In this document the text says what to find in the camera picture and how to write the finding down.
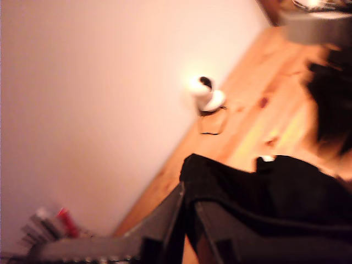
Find chrome wire utensil holder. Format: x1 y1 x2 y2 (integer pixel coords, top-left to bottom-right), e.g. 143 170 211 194
19 206 69 248

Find white security camera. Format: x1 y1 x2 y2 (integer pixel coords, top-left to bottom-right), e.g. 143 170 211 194
180 76 227 113

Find black shorts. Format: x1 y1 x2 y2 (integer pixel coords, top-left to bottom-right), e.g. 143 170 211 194
179 153 352 258

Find black security camera cable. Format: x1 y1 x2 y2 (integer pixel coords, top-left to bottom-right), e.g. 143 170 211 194
199 106 228 136

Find patterned tissue box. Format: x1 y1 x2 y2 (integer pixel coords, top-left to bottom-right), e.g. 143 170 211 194
291 0 352 14

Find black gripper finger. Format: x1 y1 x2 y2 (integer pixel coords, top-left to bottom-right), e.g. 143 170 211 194
120 183 185 264
301 46 352 155
195 201 277 264

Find arm grey camera box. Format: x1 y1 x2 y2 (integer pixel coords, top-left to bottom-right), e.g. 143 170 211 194
283 10 352 45

